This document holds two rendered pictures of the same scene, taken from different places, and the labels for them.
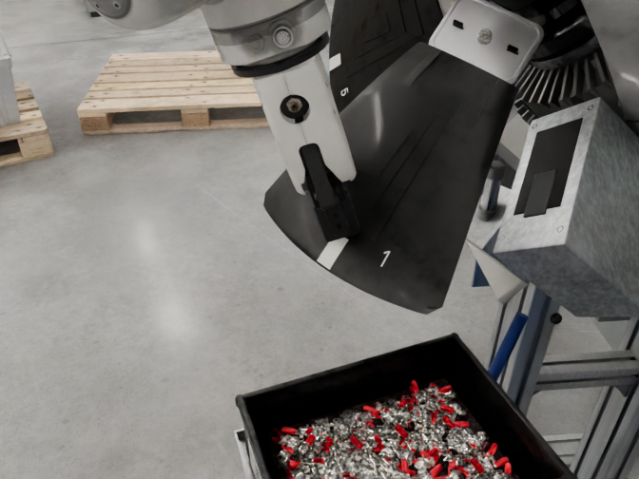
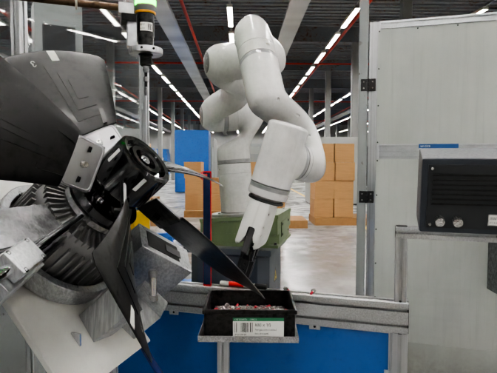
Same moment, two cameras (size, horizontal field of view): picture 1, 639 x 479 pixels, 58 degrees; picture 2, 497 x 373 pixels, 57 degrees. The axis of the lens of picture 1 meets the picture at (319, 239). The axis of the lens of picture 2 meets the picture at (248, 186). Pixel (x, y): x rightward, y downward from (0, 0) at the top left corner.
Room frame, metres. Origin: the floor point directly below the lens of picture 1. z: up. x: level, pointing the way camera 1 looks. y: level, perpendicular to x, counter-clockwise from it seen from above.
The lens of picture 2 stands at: (1.32, 0.34, 1.22)
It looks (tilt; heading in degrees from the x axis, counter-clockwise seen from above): 3 degrees down; 201
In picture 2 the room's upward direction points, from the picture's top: straight up
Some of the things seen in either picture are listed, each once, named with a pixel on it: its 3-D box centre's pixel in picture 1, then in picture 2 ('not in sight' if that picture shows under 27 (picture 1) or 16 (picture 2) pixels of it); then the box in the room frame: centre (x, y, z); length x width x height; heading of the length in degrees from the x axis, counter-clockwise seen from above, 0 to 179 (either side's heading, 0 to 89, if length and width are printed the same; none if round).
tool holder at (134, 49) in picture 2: not in sight; (140, 29); (0.51, -0.22, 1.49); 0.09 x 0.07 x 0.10; 130
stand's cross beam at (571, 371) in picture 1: (577, 370); not in sight; (0.65, -0.42, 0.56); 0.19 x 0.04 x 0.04; 95
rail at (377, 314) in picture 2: not in sight; (241, 301); (0.13, -0.14, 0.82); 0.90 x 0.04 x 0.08; 95
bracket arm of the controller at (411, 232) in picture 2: not in sight; (444, 233); (0.09, 0.39, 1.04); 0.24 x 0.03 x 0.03; 95
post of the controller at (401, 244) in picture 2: not in sight; (401, 263); (0.09, 0.28, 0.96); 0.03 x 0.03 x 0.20; 5
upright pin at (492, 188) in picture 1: (491, 191); (152, 285); (0.53, -0.18, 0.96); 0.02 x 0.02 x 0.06
